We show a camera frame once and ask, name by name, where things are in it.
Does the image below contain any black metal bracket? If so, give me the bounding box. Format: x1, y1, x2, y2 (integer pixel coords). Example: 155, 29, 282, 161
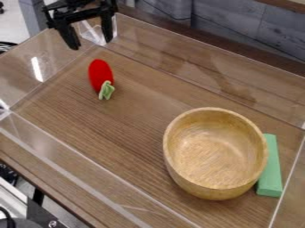
26, 199, 68, 228

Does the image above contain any wooden bowl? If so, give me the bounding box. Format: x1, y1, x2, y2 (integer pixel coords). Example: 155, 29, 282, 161
163, 107, 267, 200

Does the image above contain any clear acrylic tray wall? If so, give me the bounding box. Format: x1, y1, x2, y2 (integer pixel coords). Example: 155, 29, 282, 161
0, 15, 305, 228

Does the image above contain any red felt strawberry toy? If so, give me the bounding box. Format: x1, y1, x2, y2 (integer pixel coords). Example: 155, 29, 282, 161
88, 59, 115, 100

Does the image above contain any clear acrylic corner bracket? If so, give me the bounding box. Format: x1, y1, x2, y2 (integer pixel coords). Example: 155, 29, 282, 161
76, 20, 107, 46

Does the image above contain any green rectangular block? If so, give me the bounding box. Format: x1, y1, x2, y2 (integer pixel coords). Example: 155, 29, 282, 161
255, 134, 282, 198

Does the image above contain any black cable bottom left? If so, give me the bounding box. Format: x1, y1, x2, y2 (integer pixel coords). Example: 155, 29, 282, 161
0, 206, 22, 228

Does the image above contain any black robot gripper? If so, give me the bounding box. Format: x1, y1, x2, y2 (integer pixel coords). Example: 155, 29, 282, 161
41, 0, 117, 50

